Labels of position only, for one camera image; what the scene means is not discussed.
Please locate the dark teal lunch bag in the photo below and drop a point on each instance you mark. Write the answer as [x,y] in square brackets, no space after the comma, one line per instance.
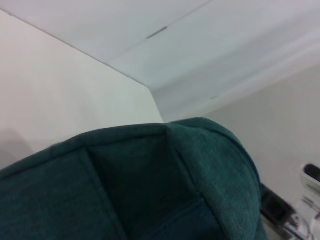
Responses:
[125,187]

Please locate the dark blurry equipment base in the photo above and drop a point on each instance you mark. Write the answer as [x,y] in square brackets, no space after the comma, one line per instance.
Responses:
[275,202]

